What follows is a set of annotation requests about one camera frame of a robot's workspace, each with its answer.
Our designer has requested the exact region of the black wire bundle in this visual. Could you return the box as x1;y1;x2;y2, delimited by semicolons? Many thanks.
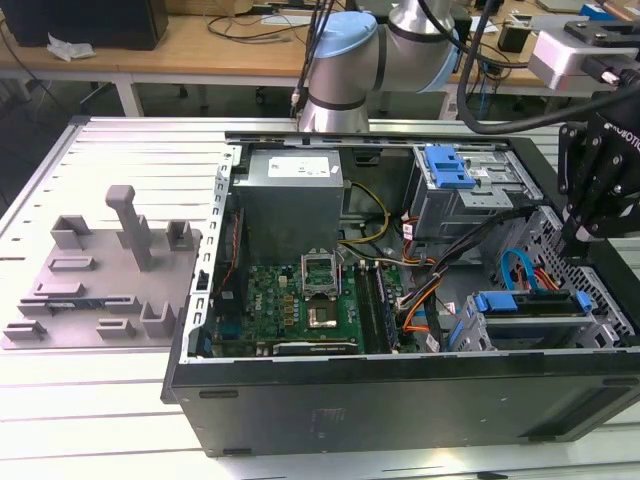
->
397;204;544;314

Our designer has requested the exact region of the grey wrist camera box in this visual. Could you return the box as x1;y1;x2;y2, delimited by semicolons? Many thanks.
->
528;19;640;94

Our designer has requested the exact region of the blue cardboard box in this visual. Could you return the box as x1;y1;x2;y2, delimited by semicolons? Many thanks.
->
579;2;621;21

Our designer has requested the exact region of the metal drive cage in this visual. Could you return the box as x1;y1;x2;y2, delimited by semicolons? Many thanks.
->
405;144;544;244

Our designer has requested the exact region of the blue disk data wire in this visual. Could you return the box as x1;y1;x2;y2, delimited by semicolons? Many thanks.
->
501;247;532;292

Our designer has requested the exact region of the blue installed RAM stick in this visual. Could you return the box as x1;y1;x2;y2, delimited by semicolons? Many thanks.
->
377;263;401;350

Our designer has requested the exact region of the thin black base cable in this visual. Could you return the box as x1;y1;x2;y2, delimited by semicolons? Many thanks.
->
287;0;336;121

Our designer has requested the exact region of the wooden desk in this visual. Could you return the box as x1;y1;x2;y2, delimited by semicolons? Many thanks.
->
0;12;640;119

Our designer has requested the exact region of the black speaker box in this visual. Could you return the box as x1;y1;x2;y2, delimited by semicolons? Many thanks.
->
451;12;474;76

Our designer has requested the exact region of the yellow wire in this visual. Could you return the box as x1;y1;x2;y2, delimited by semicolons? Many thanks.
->
339;182;391;249

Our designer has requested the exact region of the black RAM slot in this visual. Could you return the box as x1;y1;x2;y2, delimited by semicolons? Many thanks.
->
354;264;372;352
361;264;380;352
369;264;388;351

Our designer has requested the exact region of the black computer tower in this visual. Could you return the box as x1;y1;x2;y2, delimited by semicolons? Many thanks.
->
0;0;170;51

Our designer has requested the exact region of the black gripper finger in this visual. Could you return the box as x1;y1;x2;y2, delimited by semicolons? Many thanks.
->
558;123;601;244
579;159;640;241

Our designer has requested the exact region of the black graphics card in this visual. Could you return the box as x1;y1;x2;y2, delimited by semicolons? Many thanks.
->
272;341;360;357

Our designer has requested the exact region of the metal disk bay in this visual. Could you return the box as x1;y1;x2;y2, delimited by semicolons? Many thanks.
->
447;289;629;351

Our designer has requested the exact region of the small black cube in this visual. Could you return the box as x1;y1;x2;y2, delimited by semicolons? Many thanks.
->
498;23;529;52

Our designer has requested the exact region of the blue plastic latch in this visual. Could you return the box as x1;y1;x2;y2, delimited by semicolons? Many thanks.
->
423;144;476;191

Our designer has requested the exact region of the grey parts rack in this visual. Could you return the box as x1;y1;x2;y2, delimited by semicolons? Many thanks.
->
0;184;204;351

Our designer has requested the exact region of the grey power supply unit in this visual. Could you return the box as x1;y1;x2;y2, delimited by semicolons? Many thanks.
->
230;148;346;254

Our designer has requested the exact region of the metal socket cover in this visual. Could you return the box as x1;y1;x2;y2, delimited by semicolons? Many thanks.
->
299;251;342;300

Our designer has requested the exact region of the green motherboard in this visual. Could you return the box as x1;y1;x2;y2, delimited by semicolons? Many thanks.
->
214;259;419;357

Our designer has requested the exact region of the black open PC case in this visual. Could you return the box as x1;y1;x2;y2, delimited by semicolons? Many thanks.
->
160;130;640;459

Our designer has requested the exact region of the CPU socket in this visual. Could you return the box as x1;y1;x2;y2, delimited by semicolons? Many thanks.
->
305;298;342;332

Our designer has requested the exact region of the orange disk power wire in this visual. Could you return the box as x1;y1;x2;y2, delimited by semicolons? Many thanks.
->
531;267;557;292

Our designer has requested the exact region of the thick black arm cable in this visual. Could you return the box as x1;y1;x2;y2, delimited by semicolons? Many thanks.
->
458;0;601;136

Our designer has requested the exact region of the RAM stick on rack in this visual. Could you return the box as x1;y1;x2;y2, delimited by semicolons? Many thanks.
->
45;298;107;310

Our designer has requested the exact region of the white crumpled plastic bag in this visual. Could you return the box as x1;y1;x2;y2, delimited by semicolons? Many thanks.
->
47;32;96;64

